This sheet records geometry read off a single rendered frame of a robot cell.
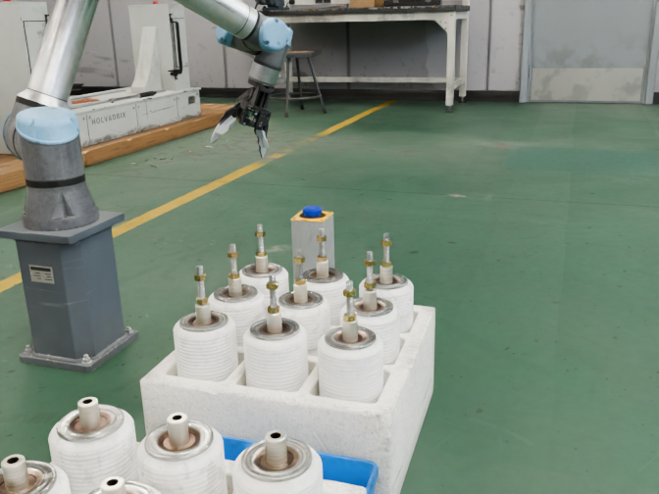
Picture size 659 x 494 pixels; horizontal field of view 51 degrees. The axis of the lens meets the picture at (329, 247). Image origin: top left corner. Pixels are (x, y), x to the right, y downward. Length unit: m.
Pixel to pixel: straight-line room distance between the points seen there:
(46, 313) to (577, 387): 1.09
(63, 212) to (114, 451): 0.76
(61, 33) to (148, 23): 3.20
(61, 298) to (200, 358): 0.53
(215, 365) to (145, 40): 3.86
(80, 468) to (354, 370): 0.38
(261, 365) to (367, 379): 0.16
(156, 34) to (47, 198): 3.36
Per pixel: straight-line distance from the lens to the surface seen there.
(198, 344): 1.07
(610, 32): 6.00
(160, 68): 4.80
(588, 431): 1.34
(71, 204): 1.51
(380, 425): 0.99
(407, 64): 6.17
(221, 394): 1.06
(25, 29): 3.71
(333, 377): 1.01
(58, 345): 1.60
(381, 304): 1.14
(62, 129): 1.49
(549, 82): 6.02
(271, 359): 1.03
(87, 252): 1.52
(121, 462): 0.87
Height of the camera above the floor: 0.70
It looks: 18 degrees down
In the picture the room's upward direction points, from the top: 1 degrees counter-clockwise
